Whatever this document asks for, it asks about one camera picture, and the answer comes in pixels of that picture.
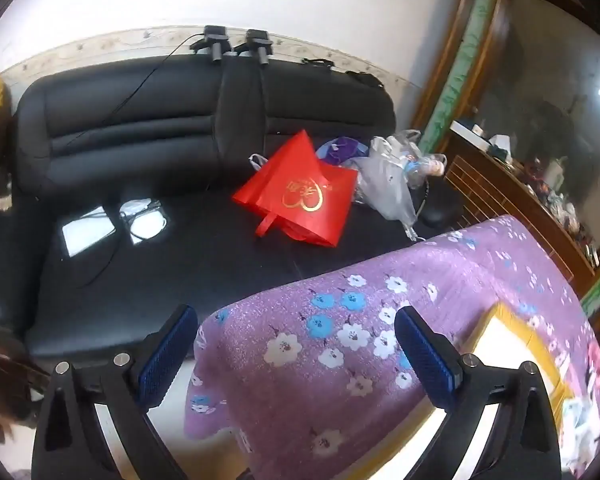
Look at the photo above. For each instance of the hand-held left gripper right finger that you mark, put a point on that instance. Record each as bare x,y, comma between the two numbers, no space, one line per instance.
425,355

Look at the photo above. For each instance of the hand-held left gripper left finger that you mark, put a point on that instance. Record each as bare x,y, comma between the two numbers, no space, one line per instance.
167,355

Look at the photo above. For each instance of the purple floral tablecloth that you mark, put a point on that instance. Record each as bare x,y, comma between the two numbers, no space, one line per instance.
305,410

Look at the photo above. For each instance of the clear plastic packet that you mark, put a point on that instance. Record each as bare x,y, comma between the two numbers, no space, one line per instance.
145,220

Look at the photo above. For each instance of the white paper sheet on sofa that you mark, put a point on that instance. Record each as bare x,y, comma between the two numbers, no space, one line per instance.
87,232

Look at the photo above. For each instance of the pink cloth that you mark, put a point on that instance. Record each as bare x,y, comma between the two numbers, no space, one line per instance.
597,367

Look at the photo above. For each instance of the white printed packet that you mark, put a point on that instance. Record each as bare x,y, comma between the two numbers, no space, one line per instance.
582,430

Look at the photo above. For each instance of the clear plastic bag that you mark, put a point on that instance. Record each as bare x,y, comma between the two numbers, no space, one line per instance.
385,185

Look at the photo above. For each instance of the wooden cabinet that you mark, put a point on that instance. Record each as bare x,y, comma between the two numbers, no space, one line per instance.
485,185

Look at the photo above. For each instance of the small doll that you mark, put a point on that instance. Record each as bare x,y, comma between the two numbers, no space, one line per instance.
427,165

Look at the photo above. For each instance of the cluttered wooden shelf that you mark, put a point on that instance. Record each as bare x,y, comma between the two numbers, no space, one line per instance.
560,210

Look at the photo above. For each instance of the red gift bag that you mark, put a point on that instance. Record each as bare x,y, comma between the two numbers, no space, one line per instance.
300,180

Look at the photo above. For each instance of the purple bag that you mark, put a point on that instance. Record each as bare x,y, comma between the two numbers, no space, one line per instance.
342,150

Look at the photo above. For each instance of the white jug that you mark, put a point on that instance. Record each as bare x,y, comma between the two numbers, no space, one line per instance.
555,172

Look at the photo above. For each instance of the flat white box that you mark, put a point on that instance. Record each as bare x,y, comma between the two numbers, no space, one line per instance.
467,132

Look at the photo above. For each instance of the black leather sofa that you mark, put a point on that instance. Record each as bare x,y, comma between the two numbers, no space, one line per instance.
155,110

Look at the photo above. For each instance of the black clamp device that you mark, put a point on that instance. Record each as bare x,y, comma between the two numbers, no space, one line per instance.
257,42
215,40

